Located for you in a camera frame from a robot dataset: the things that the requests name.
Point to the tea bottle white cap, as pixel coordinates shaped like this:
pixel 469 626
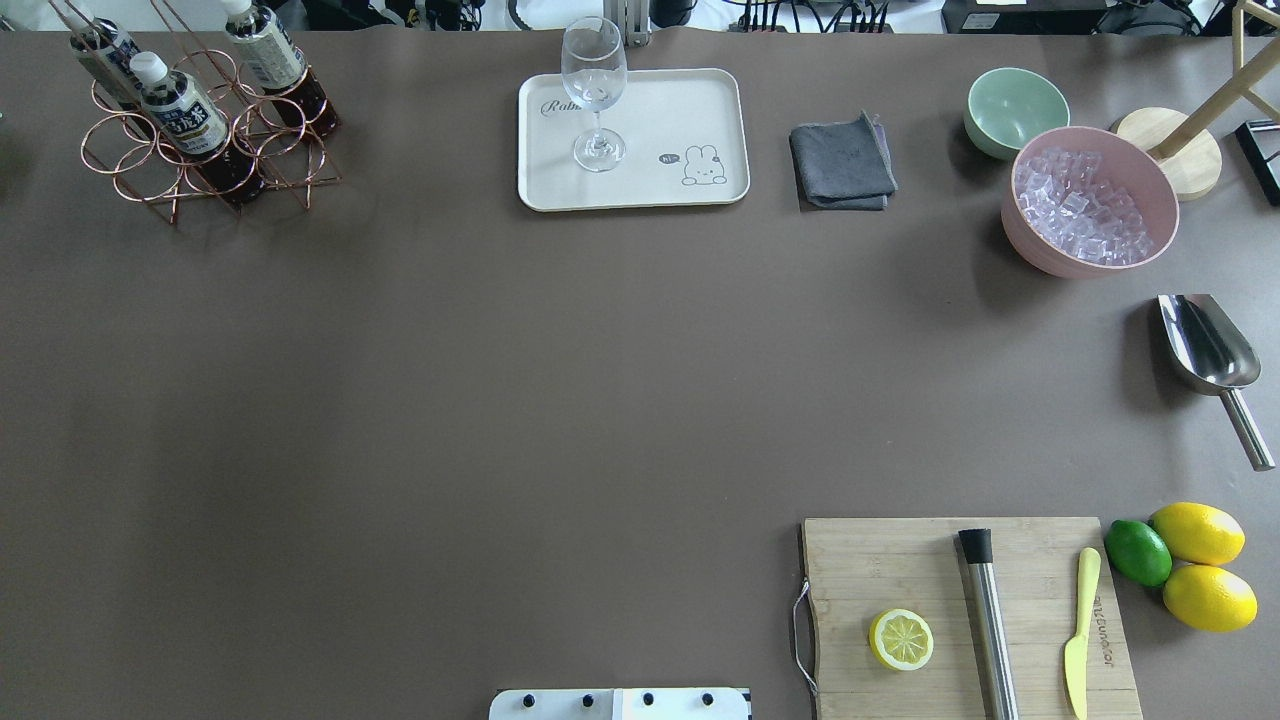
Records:
pixel 106 51
pixel 279 67
pixel 191 121

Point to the copper wire bottle basket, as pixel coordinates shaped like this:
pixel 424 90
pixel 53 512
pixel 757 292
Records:
pixel 154 175

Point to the cream rabbit serving tray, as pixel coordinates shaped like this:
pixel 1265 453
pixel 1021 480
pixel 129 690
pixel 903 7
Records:
pixel 684 136

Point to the grey folded cloth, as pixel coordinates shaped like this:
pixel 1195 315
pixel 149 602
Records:
pixel 844 165

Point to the clear wine glass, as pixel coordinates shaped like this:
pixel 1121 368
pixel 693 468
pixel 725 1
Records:
pixel 594 75

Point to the bamboo cutting board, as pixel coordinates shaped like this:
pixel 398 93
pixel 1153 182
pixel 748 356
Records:
pixel 859 567

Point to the half lemon slice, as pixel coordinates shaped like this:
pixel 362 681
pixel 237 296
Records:
pixel 901 640

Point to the steel muddler black tip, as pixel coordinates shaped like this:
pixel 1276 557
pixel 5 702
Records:
pixel 976 545

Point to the green bowl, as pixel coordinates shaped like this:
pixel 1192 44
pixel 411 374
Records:
pixel 1007 107

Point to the pink bowl with ice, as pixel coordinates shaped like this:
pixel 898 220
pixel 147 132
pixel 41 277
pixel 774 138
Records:
pixel 1082 203

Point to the yellow plastic knife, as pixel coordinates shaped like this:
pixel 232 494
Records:
pixel 1076 650

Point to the green lime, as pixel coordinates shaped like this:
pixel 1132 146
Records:
pixel 1138 552

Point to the steel ice scoop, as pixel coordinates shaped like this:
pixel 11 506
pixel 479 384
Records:
pixel 1215 359

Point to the yellow lemon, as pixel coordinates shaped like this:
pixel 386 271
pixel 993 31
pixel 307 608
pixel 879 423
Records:
pixel 1210 599
pixel 1199 533

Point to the wooden cup rack stand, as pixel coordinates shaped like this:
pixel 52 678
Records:
pixel 1180 143

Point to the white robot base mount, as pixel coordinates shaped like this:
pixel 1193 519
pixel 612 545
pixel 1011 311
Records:
pixel 623 703

